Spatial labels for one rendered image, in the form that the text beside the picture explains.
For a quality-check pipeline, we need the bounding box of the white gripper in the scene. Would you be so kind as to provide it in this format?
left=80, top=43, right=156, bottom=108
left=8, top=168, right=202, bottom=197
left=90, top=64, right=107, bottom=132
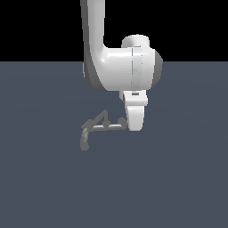
left=119, top=89, right=149, bottom=133

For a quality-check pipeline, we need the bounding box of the grey faucet with handles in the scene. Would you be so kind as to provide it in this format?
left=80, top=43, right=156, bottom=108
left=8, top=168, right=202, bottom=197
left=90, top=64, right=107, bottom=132
left=79, top=110, right=128, bottom=151

